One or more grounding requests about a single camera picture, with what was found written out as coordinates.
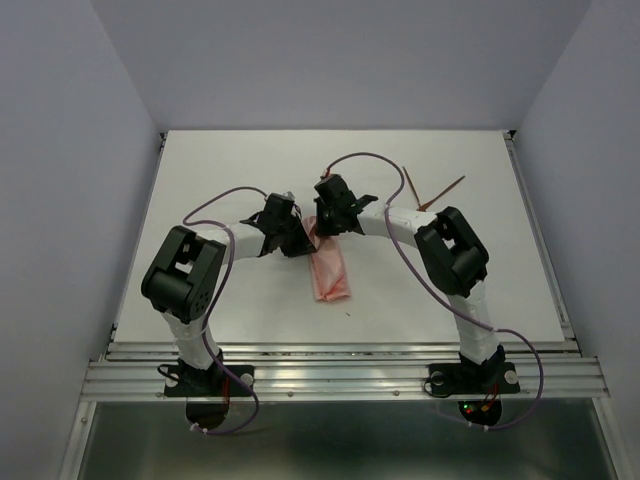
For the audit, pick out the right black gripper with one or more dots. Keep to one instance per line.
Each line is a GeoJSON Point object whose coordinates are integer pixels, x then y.
{"type": "Point", "coordinates": [322, 229]}

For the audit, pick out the pink cloth napkin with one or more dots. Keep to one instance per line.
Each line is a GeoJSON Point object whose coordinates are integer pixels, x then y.
{"type": "Point", "coordinates": [327, 266]}

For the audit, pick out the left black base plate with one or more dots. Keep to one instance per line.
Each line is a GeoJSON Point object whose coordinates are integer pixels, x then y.
{"type": "Point", "coordinates": [184, 381]}

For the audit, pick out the brown wooden knife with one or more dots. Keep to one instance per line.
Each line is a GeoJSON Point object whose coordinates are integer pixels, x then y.
{"type": "Point", "coordinates": [412, 187]}

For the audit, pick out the brown wooden fork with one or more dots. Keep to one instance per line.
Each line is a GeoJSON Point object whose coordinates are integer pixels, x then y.
{"type": "Point", "coordinates": [425, 206]}

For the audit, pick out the aluminium rail frame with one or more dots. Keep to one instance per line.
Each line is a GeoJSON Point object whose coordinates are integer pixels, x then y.
{"type": "Point", "coordinates": [338, 387]}

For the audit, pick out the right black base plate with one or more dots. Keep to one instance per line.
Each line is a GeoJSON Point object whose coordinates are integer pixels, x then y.
{"type": "Point", "coordinates": [453, 379]}

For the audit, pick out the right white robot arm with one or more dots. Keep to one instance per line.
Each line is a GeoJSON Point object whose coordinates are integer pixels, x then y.
{"type": "Point", "coordinates": [453, 256]}

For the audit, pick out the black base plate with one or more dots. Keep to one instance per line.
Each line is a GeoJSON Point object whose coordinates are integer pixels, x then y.
{"type": "Point", "coordinates": [184, 381]}
{"type": "Point", "coordinates": [453, 379]}

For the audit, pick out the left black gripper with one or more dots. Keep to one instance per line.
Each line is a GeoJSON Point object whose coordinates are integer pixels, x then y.
{"type": "Point", "coordinates": [303, 245]}

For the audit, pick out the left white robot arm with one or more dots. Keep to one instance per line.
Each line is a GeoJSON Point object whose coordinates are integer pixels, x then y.
{"type": "Point", "coordinates": [190, 270]}

